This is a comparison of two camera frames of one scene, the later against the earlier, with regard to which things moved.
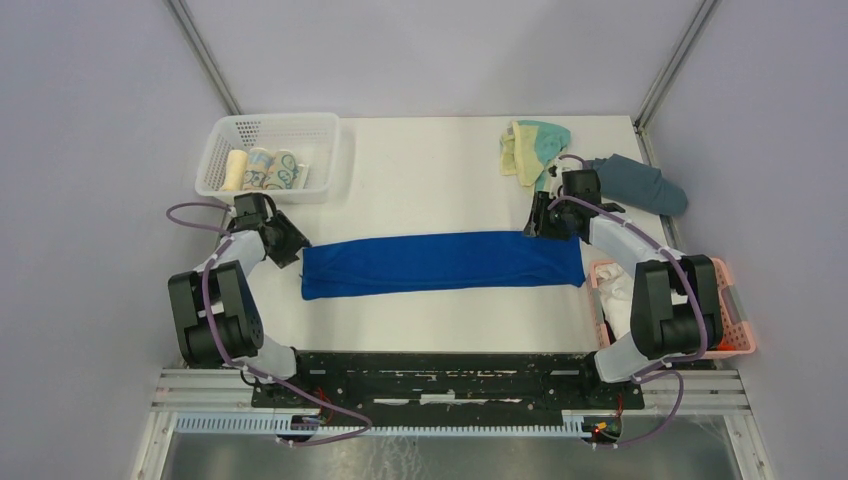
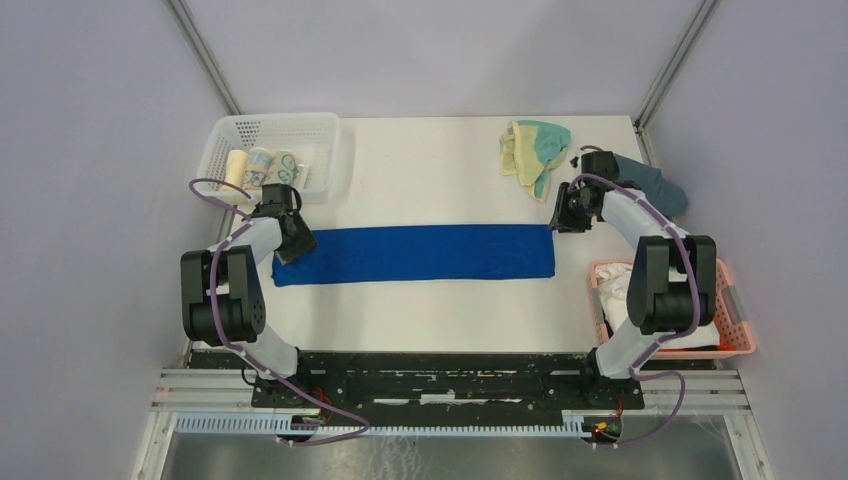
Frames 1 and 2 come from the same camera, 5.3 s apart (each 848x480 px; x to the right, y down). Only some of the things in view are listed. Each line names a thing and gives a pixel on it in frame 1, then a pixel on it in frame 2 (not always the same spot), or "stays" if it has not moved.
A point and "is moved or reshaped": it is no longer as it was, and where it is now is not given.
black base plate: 329,388 stays
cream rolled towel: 236,170 stays
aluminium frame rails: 710,392 stays
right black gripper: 538,223 → 561,220
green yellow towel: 529,149 stays
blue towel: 368,265 is moved or reshaped
